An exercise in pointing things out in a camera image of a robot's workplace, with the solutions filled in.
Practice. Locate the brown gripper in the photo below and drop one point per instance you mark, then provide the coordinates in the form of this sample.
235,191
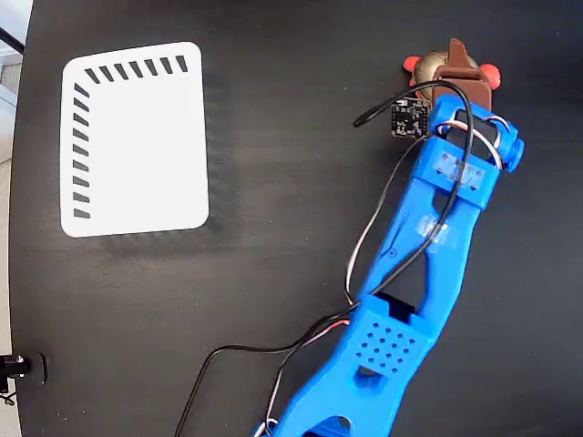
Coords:
461,73

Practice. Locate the gold ball toy red ends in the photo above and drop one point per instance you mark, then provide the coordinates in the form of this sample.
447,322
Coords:
426,68

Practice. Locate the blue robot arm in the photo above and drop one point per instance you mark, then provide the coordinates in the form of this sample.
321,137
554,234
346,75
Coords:
387,346

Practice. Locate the clear tape piece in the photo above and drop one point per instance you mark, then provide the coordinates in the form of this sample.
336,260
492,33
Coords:
432,227
460,170

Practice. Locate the white striped paper sheet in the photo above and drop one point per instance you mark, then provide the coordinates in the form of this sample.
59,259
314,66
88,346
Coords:
136,145

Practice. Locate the black metal bar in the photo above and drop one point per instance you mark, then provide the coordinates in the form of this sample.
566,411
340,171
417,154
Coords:
11,38

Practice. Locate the black clamp knob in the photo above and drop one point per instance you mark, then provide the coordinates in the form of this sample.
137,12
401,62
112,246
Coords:
36,366

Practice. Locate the black camera circuit board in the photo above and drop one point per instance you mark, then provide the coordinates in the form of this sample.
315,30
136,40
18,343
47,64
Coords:
407,120

